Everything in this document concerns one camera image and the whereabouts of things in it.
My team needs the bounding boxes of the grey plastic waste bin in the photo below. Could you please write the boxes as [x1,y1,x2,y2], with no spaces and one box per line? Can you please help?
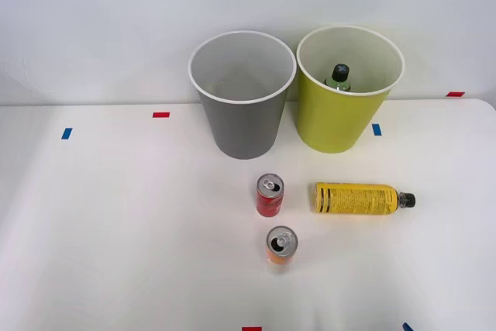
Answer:
[188,29,298,160]

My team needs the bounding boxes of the red drink can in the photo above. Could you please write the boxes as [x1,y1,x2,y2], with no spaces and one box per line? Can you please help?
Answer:
[256,173,284,217]

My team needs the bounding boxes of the yellow-green plastic waste bin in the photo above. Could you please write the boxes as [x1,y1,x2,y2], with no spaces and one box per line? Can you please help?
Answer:
[295,26,405,155]

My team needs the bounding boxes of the orange drink can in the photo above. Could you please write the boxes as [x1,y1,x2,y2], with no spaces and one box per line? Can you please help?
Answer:
[265,225,299,274]

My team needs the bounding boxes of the green bottle with black cap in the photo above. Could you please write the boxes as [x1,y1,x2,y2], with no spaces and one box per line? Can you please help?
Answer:
[324,63,353,93]

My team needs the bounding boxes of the yellow bottle with black cap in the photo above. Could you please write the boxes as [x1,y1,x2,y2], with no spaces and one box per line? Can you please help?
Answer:
[311,181,417,216]

